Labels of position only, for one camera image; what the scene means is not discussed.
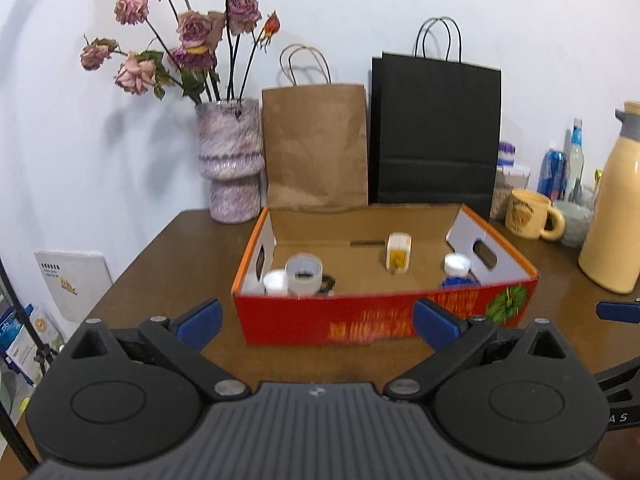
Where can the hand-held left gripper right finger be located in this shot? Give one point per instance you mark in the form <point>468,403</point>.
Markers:
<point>437,324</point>

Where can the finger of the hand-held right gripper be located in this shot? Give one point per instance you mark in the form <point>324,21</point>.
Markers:
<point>617,370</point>
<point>617,311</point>

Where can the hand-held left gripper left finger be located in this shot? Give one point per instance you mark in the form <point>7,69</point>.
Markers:
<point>200,322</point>

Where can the blue bottle white cap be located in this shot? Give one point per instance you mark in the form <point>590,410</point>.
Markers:
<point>457,263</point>

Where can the white yellow label bottle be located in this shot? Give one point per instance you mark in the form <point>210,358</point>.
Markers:
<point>398,255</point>

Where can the white capped bottle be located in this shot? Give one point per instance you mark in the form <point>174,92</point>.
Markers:
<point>275,282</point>

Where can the red cardboard box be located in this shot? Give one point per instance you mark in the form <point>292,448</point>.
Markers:
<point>350,320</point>

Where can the cream thermos jug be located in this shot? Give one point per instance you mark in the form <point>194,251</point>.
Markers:
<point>615,220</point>

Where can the white bowl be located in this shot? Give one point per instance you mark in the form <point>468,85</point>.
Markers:
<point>575,220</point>

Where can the white printed package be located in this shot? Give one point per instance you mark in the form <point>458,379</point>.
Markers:
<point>75,280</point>

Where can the yellow bear mug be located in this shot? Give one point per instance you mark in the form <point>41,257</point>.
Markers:
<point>525,215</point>

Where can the gold spoon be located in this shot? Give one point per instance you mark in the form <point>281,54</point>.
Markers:
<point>598,175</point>

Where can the blue drink can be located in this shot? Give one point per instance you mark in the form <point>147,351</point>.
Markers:
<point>552,175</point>

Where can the white box gold emblem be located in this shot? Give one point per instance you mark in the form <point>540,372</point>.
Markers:
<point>44,324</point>

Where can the clear bottle blue label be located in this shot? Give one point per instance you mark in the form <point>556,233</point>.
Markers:
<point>575,160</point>

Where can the purple lid food container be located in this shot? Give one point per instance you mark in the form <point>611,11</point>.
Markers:
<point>510,180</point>

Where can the pink mottled ceramic vase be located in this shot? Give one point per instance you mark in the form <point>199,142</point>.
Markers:
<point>230,160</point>

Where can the black tripod stand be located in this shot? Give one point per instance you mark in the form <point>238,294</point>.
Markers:
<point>30,326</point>

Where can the blue white box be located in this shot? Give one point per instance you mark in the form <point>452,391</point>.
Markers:
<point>12,327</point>

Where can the black paper bag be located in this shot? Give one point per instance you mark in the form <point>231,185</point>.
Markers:
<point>435,135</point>

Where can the brown paper bag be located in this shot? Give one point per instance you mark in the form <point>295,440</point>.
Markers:
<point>315,150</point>

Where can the dried pink rose bouquet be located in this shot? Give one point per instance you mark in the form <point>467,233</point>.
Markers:
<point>195,27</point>

